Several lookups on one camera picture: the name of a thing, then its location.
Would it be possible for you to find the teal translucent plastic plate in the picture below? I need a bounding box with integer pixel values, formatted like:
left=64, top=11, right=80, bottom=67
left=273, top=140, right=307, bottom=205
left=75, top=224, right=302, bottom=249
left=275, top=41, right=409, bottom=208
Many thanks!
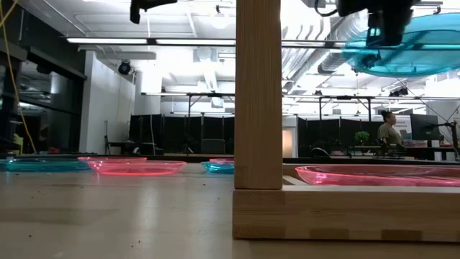
left=0, top=158, right=91, bottom=173
left=341, top=12, right=460, bottom=78
left=201, top=160, right=235, bottom=175

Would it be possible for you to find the black station frame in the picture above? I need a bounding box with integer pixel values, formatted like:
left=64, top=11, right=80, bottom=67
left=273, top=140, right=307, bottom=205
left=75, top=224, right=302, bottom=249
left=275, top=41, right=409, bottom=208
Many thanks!
left=142, top=91, right=236, bottom=155
left=318, top=95, right=374, bottom=123

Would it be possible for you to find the black computer monitor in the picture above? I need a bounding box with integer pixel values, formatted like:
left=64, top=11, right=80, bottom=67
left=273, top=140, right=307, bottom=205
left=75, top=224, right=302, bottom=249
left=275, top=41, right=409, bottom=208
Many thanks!
left=410, top=113, right=441, bottom=142

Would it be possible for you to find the black arched hook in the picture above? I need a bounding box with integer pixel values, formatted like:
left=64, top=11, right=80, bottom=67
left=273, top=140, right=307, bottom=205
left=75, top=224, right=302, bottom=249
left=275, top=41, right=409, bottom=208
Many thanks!
left=310, top=147, right=332, bottom=159

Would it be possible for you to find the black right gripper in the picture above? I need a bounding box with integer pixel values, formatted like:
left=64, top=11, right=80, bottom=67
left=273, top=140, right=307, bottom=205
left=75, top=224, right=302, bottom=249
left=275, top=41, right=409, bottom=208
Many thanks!
left=336, top=0, right=420, bottom=69

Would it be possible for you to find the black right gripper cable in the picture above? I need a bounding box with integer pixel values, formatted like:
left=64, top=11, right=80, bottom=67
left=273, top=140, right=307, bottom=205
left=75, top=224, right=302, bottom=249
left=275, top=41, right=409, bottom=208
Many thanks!
left=314, top=0, right=341, bottom=18

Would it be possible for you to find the person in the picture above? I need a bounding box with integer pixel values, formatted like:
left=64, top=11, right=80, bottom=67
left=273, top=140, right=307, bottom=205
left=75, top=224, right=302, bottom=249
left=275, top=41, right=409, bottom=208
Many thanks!
left=377, top=109, right=403, bottom=147

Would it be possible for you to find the black aluminium table frame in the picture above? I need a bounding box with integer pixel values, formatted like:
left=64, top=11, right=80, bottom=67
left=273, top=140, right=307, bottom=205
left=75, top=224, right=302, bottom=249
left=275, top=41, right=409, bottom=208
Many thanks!
left=0, top=153, right=460, bottom=166

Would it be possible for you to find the black ceiling spotlight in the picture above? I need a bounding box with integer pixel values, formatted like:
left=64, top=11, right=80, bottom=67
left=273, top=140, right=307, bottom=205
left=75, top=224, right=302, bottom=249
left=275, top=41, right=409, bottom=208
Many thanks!
left=117, top=60, right=132, bottom=76

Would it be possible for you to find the green potted plant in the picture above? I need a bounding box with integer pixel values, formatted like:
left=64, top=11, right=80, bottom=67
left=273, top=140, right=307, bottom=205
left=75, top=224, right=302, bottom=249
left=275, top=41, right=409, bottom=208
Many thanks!
left=354, top=130, right=371, bottom=146

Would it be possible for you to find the black partition wall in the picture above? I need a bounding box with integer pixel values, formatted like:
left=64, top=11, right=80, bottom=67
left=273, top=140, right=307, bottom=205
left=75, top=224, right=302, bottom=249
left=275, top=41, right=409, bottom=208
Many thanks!
left=129, top=114, right=236, bottom=155
left=297, top=117, right=385, bottom=158

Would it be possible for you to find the yellow power cable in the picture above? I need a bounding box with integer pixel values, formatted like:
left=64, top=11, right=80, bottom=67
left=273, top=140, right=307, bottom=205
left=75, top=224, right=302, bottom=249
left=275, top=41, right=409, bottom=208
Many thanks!
left=0, top=0, right=37, bottom=155

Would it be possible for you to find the silver ventilation duct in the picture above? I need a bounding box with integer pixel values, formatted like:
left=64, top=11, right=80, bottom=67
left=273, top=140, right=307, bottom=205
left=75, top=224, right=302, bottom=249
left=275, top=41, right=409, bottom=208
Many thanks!
left=282, top=14, right=364, bottom=94

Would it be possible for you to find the long ceiling light fixture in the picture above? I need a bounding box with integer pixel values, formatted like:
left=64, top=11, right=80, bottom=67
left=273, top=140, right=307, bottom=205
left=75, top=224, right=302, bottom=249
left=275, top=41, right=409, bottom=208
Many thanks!
left=66, top=37, right=148, bottom=45
left=155, top=38, right=236, bottom=46

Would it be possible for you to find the wooden slatted shelf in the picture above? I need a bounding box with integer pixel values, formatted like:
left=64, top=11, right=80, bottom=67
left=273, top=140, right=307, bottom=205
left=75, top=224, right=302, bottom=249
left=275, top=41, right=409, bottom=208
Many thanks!
left=232, top=0, right=460, bottom=242

